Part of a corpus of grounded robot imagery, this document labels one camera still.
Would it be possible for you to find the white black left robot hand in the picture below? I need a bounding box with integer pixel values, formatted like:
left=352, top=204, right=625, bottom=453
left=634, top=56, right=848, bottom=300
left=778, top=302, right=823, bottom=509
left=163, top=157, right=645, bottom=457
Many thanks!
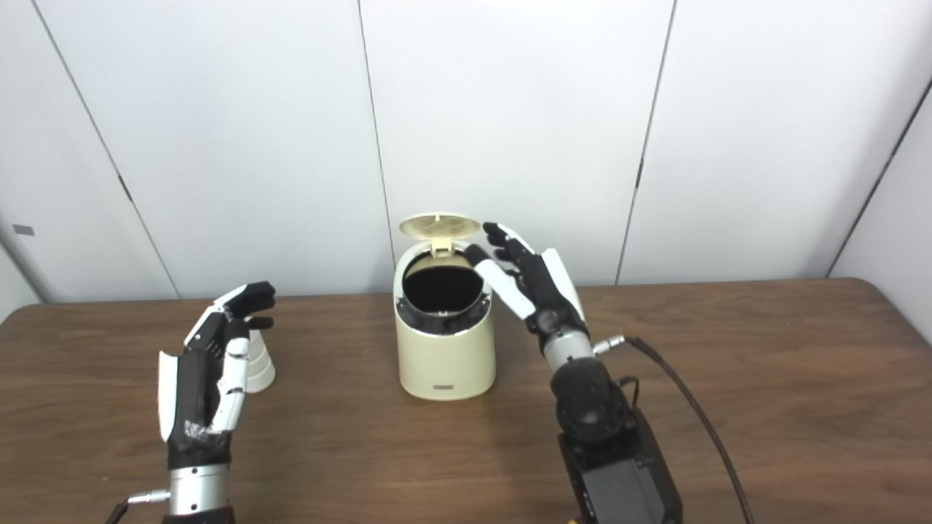
left=157, top=281, right=277, bottom=470

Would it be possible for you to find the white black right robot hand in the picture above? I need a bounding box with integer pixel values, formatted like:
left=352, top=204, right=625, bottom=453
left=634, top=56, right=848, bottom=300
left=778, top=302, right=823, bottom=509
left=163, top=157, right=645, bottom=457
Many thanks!
left=466, top=222, right=589, bottom=343

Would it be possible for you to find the small white plastic bottle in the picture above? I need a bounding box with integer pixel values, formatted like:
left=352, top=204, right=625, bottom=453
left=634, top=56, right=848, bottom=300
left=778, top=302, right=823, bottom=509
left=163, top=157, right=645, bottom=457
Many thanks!
left=246, top=329, right=277, bottom=394

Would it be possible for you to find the cream-colored bin body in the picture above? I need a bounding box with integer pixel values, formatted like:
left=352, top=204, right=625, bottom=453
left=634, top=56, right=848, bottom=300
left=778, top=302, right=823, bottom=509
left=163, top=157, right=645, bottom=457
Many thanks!
left=393, top=239, right=497, bottom=401

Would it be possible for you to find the cream round bin lid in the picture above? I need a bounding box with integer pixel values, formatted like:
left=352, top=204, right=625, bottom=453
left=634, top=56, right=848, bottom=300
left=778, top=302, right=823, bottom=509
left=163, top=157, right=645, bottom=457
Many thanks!
left=399, top=213, right=481, bottom=258

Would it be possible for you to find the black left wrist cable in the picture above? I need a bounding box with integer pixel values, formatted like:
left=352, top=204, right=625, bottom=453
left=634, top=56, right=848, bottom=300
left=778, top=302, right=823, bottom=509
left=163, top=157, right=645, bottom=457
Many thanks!
left=106, top=490, right=173, bottom=524

